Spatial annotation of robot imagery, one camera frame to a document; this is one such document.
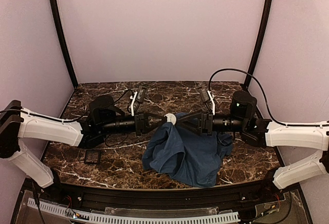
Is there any blue garment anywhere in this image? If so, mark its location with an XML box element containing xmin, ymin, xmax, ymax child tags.
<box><xmin>142</xmin><ymin>122</ymin><xmax>233</xmax><ymax>188</ymax></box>

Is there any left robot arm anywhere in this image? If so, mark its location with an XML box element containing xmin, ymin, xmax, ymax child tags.
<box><xmin>1</xmin><ymin>95</ymin><xmax>176</xmax><ymax>189</ymax></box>

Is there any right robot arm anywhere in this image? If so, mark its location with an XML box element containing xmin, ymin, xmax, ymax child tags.
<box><xmin>176</xmin><ymin>91</ymin><xmax>328</xmax><ymax>189</ymax></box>

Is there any black square box lower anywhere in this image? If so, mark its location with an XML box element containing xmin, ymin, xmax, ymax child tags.
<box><xmin>84</xmin><ymin>150</ymin><xmax>101</xmax><ymax>165</ymax></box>

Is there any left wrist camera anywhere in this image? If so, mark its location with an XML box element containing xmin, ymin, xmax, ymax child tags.
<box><xmin>128</xmin><ymin>86</ymin><xmax>147</xmax><ymax>116</ymax></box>

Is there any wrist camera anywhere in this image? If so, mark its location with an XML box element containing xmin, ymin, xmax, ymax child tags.
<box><xmin>198</xmin><ymin>87</ymin><xmax>216</xmax><ymax>115</ymax></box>
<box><xmin>128</xmin><ymin>86</ymin><xmax>147</xmax><ymax>116</ymax></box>

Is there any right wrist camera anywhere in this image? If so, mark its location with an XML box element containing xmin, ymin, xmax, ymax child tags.
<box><xmin>198</xmin><ymin>87</ymin><xmax>216</xmax><ymax>115</ymax></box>

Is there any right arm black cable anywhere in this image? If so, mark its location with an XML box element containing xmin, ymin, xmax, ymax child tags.
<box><xmin>208</xmin><ymin>68</ymin><xmax>329</xmax><ymax>127</ymax></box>

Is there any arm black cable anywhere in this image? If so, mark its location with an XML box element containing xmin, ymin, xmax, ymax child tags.
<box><xmin>0</xmin><ymin>89</ymin><xmax>134</xmax><ymax>147</ymax></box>
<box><xmin>208</xmin><ymin>68</ymin><xmax>329</xmax><ymax>127</ymax></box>

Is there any black front rail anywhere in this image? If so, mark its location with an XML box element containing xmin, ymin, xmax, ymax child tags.
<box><xmin>41</xmin><ymin>180</ymin><xmax>284</xmax><ymax>211</ymax></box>

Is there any white slotted cable duct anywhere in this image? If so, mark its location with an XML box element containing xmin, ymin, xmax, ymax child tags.
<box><xmin>25</xmin><ymin>198</ymin><xmax>241</xmax><ymax>224</ymax></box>

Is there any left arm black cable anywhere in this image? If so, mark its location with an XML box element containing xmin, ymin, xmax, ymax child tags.
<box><xmin>0</xmin><ymin>89</ymin><xmax>134</xmax><ymax>147</ymax></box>

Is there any right black frame post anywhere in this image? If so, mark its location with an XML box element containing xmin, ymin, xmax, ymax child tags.
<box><xmin>247</xmin><ymin>0</ymin><xmax>272</xmax><ymax>75</ymax></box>

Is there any black frame post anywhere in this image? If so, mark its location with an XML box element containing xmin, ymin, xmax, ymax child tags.
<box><xmin>49</xmin><ymin>0</ymin><xmax>78</xmax><ymax>89</ymax></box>
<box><xmin>247</xmin><ymin>0</ymin><xmax>272</xmax><ymax>75</ymax></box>

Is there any left black frame post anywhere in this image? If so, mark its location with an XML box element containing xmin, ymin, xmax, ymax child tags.
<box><xmin>49</xmin><ymin>0</ymin><xmax>78</xmax><ymax>89</ymax></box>

